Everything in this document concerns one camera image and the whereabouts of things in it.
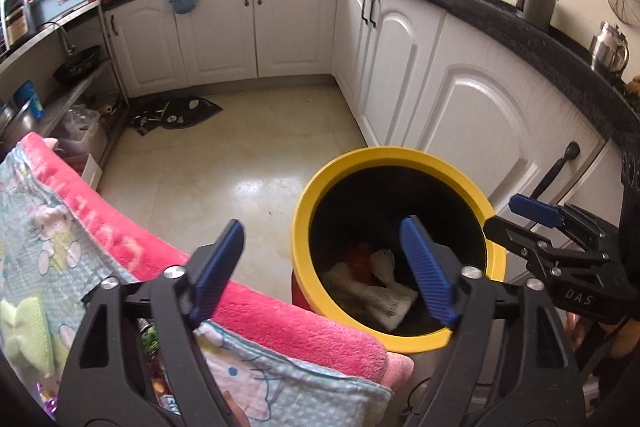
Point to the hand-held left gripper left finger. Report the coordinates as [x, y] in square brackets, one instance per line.
[220, 267]

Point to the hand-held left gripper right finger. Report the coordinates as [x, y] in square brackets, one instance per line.
[430, 277]

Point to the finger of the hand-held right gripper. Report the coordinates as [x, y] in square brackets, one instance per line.
[535, 209]
[510, 237]

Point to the yellow round bin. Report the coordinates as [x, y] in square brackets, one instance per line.
[300, 232]

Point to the brown chocolate bar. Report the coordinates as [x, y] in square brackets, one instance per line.
[167, 394]

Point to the person's right hand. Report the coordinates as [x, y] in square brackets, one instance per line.
[627, 342]

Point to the white printed wrapper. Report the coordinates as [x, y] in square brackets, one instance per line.
[392, 297]

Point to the orange wrapper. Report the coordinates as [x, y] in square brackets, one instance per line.
[357, 257]

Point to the green pea snack packet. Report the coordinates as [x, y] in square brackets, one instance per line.
[149, 337]

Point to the dark patterned floor mat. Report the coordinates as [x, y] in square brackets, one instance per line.
[175, 114]

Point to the white cardboard box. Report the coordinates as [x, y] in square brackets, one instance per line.
[91, 169]

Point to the shiny steel kettle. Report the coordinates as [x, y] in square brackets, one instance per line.
[607, 47]

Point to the printed blue pink blanket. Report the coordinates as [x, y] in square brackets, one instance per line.
[45, 227]

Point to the small tape roll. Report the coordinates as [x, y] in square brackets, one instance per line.
[107, 108]

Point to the black stone countertop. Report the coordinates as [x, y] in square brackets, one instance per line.
[500, 14]

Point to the clear plastic container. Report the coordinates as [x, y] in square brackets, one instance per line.
[80, 124]

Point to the purple triangular snack packet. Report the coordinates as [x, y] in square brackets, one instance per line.
[47, 399]

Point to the metal shelf rack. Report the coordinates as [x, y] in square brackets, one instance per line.
[85, 79]

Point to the black wok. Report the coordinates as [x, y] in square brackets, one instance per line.
[77, 64]

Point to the white kitchen cabinets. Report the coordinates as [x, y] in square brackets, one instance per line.
[300, 27]

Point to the steel basin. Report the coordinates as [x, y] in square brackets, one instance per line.
[12, 122]

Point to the blue container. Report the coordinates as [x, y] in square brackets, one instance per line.
[30, 99]

